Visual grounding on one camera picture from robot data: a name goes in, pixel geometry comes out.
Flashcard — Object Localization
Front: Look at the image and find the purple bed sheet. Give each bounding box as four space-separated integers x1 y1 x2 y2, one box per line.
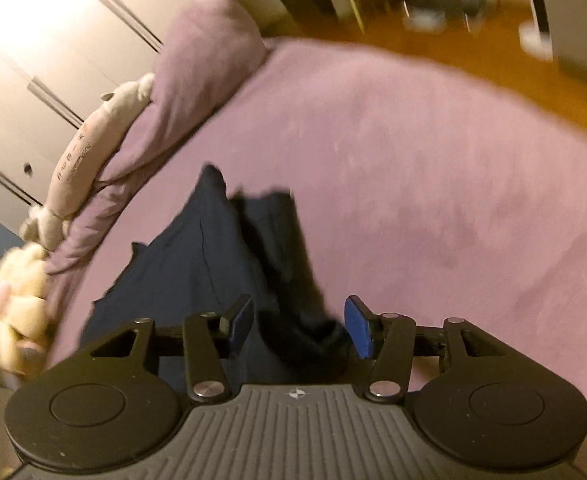
46 37 587 461

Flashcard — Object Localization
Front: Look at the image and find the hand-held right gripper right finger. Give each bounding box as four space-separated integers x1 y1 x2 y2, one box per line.
343 296 505 402

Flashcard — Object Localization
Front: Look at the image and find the white wardrobe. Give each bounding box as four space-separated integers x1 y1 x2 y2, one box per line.
0 0 215 211

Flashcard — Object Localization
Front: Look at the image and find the dark grey mat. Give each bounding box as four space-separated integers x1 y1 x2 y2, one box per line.
404 0 490 36

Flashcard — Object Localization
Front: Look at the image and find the navy zip jacket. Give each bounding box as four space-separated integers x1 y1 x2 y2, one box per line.
80 162 355 386

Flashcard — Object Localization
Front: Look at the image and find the white flower plush toy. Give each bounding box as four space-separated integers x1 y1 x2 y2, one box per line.
0 242 52 374

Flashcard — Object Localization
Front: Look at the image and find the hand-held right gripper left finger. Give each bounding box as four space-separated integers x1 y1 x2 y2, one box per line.
90 294 253 403

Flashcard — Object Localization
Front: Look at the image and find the long cream plush toy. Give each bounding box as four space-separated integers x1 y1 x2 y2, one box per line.
19 72 156 252

